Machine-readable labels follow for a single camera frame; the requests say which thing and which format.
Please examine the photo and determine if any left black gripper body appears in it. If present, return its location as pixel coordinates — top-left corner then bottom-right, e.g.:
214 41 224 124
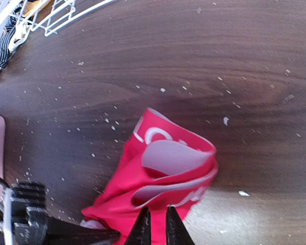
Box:
0 178 120 244

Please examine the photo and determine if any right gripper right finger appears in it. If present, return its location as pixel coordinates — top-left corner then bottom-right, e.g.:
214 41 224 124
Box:
166 206 195 245

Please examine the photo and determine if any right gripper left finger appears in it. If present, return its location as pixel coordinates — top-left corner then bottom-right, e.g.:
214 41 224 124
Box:
124 207 151 245

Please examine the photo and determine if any red white-trimmed underwear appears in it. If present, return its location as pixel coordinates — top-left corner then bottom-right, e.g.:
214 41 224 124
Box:
82 108 218 244

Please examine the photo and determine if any striped navy underwear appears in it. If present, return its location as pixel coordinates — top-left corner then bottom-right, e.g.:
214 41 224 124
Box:
0 16 24 71

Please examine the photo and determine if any white wire dish rack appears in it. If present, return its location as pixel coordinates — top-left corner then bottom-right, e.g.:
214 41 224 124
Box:
0 0 113 37

